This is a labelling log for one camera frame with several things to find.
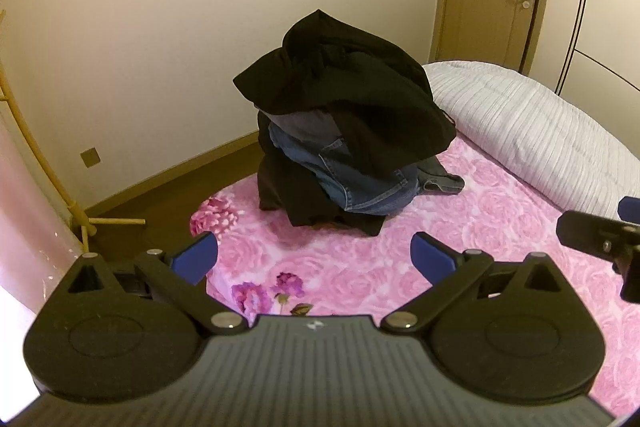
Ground dark blue-grey garment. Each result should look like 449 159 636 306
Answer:
417 155 466 196

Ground blue jeans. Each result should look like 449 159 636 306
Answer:
268 127 422 215

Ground white striped duvet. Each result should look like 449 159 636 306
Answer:
422 61 640 220

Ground pink floral blanket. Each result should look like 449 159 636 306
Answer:
190 134 640 427

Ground cream wardrobe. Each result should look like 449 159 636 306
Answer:
530 0 640 108

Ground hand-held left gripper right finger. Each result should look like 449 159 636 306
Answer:
382 231 566 335

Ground yellow wooden rack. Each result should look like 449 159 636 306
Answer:
0 9 146 254

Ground black garment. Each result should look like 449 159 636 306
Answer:
232 9 457 178
257 112 387 237

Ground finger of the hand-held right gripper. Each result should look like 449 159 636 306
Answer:
556 210 640 305
618 195 640 224

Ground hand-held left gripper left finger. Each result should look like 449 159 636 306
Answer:
65 231 248 335

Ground pale pink curtain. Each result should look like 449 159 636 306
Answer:
0 114 87 410

